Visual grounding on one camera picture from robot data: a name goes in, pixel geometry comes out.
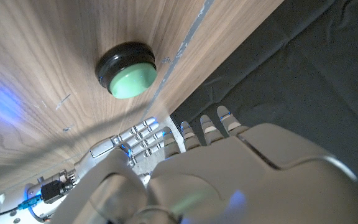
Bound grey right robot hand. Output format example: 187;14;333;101
73;116;165;180

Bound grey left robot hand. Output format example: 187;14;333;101
50;105;358;224

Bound green button with black base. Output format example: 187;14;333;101
94;42;158;100

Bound black backdrop cloth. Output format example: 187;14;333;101
169;0;358;200

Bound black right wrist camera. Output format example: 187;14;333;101
40;179;74;205

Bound thin black camera cable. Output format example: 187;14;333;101
0;195;43;220

